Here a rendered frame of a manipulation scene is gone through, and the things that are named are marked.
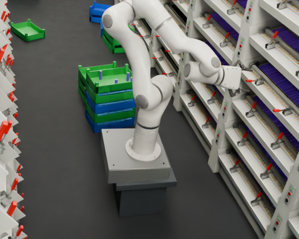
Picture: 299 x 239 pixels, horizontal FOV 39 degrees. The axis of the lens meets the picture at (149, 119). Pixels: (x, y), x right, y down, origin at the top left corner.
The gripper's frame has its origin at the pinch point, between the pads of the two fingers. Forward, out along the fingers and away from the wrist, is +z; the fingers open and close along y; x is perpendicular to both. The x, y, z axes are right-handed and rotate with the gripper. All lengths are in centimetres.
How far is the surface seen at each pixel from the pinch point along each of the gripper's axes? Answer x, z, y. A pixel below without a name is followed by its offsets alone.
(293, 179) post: 15.9, 22.0, 41.2
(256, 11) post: -17.0, 10.6, -34.6
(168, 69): -153, 33, -4
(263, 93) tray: -9.9, 18.1, 4.5
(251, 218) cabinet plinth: -25, 37, 75
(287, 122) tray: 10.9, 17.6, 16.1
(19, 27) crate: -281, -73, -25
